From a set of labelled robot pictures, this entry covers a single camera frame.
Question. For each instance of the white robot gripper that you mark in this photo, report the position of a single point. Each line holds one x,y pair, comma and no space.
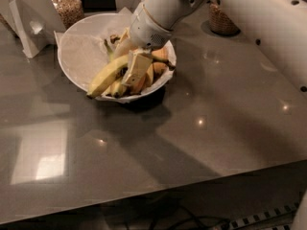
146,30

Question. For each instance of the long yellow banana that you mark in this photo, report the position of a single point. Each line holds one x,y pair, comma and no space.
109,73

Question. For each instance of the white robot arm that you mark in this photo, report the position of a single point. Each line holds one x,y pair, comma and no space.
277,27

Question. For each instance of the ripe banana at right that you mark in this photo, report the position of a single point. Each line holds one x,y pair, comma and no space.
159,67

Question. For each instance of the orange ripe banana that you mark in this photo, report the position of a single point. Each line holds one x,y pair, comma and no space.
136,89

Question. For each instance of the small green-stemmed banana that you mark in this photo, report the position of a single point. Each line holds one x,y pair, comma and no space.
116,89

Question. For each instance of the white bowl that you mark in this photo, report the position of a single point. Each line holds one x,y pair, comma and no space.
78,53

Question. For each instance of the white paper bowl liner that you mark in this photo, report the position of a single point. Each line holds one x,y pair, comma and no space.
81,47

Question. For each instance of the glass jar of grains left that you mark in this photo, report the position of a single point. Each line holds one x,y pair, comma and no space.
70,11

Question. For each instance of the glass jar of grains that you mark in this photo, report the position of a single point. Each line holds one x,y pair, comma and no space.
70,11
220,23

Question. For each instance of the glass jar of grains right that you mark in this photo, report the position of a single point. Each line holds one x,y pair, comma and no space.
220,23

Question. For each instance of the black white striped strip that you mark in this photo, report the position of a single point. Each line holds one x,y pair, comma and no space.
277,218

